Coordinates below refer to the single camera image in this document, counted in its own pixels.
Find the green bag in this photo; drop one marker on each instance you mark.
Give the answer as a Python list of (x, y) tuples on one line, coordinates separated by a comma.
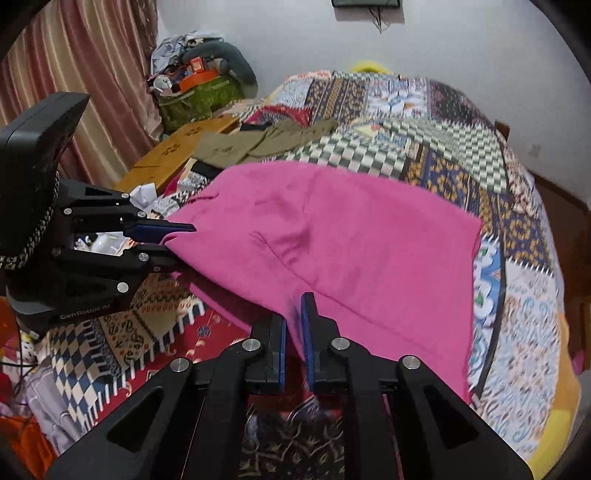
[(198, 101)]

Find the orange cloth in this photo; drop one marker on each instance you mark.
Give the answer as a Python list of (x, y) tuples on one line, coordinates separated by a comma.
[(23, 443)]

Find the black wall-mounted device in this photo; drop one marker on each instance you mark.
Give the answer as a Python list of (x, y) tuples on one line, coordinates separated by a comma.
[(365, 2)]

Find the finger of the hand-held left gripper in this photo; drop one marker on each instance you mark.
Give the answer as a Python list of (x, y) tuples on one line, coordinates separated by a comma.
[(152, 258), (161, 229)]

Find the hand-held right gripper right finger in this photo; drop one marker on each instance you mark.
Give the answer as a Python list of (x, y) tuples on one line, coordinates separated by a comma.
[(306, 337)]

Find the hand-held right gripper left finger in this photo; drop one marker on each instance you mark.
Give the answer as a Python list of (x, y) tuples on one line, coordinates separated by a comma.
[(278, 355)]

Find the grey neck pillow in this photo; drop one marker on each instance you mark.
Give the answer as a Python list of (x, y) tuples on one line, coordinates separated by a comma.
[(238, 62)]

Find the pink pants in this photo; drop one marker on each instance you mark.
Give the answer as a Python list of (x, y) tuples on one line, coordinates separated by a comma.
[(351, 258)]

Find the crumpled white paper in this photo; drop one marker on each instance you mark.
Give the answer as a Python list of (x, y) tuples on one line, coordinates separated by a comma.
[(144, 196)]

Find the striped pink curtain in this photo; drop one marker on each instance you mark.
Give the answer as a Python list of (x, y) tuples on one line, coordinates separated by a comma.
[(78, 64)]

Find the patchwork printed blanket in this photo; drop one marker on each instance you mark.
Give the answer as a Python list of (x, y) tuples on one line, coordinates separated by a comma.
[(438, 138)]

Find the olive green pants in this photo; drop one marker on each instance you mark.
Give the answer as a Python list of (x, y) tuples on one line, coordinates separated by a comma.
[(258, 141)]

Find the wooden bed frame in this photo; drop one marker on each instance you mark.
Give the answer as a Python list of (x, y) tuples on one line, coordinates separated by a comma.
[(558, 207)]

